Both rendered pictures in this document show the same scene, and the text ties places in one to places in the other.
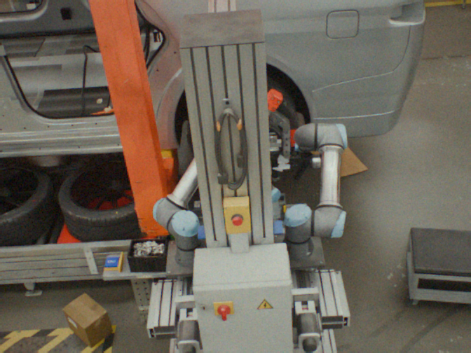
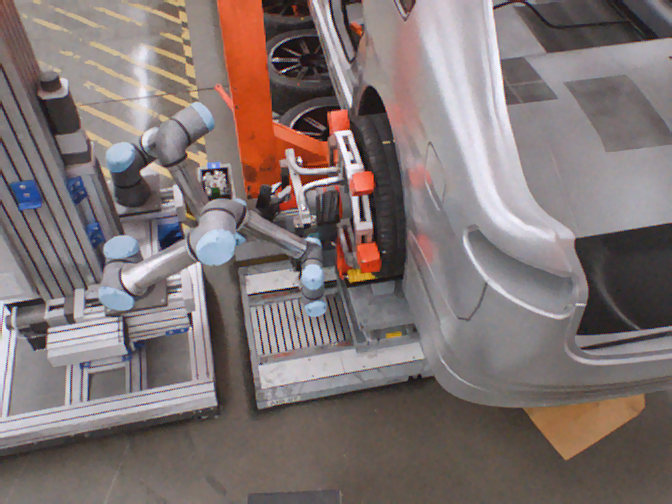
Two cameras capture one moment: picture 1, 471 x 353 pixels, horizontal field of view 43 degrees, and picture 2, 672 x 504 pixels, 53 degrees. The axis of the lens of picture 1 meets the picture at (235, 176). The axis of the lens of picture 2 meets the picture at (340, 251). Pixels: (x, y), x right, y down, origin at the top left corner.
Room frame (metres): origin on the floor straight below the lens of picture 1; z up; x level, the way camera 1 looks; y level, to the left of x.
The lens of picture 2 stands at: (2.29, -1.93, 2.77)
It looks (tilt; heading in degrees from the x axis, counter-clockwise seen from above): 49 degrees down; 75
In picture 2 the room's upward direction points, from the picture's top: straight up
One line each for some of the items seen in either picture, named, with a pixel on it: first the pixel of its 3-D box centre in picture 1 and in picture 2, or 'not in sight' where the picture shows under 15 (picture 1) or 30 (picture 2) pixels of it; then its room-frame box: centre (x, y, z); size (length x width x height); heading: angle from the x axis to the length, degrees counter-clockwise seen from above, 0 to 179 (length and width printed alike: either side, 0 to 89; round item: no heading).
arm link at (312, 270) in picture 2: not in sight; (313, 278); (2.57, -0.50, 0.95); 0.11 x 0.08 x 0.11; 79
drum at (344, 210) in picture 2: not in sight; (331, 203); (2.75, -0.06, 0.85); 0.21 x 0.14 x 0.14; 177
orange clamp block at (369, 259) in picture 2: (297, 137); (368, 257); (2.81, -0.37, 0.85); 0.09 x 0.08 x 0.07; 87
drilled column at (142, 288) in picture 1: (145, 293); not in sight; (2.32, 0.57, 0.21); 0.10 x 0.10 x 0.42; 87
